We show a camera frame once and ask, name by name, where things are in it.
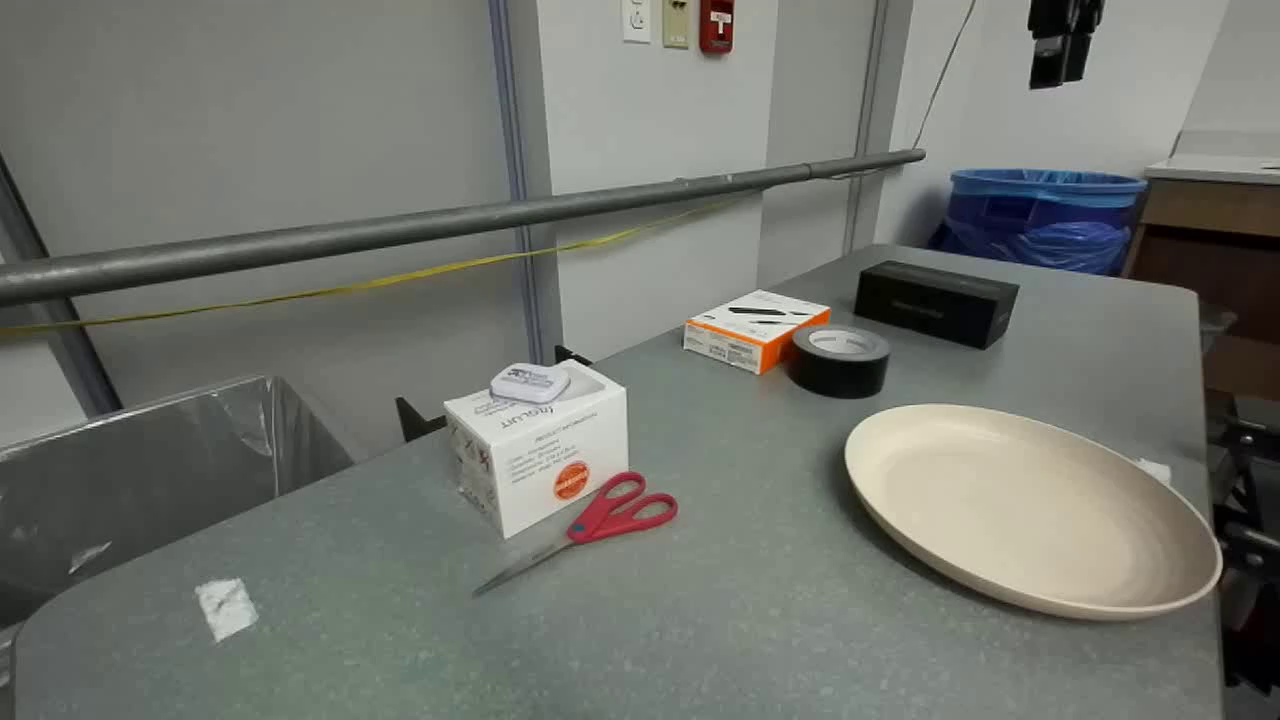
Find black tape roll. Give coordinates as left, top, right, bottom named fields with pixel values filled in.
left=789, top=325, right=886, bottom=397

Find beige round plate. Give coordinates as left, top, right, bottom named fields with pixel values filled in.
left=845, top=403, right=1225, bottom=621

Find white tape scrap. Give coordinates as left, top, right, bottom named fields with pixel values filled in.
left=195, top=578, right=261, bottom=644

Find orange and white box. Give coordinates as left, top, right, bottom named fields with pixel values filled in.
left=679, top=287, right=830, bottom=376

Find small white device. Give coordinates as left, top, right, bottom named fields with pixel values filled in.
left=488, top=363, right=568, bottom=403

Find white cardboard box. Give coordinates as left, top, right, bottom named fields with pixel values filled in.
left=442, top=360, right=627, bottom=540

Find black rectangular box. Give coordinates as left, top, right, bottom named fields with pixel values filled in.
left=852, top=260, right=1019, bottom=349

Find red fire alarm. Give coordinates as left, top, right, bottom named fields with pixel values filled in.
left=699, top=0, right=737, bottom=56

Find blue lined trash bin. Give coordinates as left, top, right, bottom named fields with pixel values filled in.
left=931, top=169, right=1145, bottom=275

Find black hanging object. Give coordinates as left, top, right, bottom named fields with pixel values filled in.
left=1028, top=0, right=1102, bottom=87

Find grey plastic lined bin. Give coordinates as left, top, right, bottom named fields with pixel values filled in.
left=0, top=376, right=353, bottom=626

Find wooden cabinet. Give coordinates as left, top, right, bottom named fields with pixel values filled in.
left=1129, top=132, right=1280, bottom=399

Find yellow cable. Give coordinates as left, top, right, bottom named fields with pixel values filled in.
left=0, top=194, right=753, bottom=342

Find red handled scissors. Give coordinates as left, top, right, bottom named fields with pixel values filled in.
left=478, top=473, right=679, bottom=590

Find white wall switch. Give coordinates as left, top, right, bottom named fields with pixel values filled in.
left=625, top=0, right=656, bottom=43

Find grey metal rail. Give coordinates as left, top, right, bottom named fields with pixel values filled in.
left=0, top=147, right=923, bottom=305

